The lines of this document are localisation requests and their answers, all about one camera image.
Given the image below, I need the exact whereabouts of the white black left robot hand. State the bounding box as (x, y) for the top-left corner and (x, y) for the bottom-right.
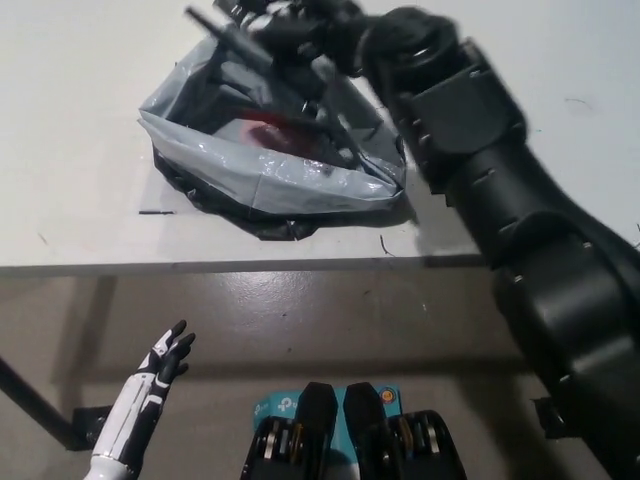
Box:
(91, 319), (197, 467)

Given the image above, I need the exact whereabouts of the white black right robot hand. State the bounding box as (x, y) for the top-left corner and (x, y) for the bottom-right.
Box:
(184, 0), (372, 167)

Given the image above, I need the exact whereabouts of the red item inside bag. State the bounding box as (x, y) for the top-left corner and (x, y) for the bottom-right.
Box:
(238, 112), (321, 152)

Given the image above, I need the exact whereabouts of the grey plastic bag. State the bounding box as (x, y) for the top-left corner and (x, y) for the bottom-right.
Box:
(136, 37), (409, 245)

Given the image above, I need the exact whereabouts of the dark table leg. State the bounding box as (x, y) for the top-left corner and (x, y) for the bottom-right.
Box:
(0, 355), (72, 447)

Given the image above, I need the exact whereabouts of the teal printed box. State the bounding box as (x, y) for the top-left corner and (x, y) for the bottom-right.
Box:
(253, 383), (403, 480)

